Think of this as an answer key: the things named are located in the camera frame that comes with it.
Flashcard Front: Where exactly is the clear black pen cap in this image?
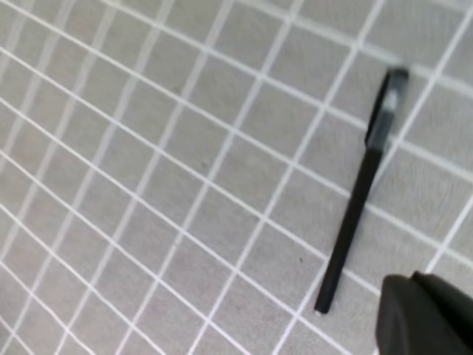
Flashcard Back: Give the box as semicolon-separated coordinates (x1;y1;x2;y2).
364;67;409;152

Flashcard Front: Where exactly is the grey grid tablecloth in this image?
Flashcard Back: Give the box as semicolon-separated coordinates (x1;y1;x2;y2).
1;1;472;354

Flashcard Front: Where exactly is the black pen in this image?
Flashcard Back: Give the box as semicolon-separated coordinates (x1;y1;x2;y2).
314;147;384;314

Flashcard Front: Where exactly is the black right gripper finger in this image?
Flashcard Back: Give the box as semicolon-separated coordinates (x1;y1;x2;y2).
375;271;472;354

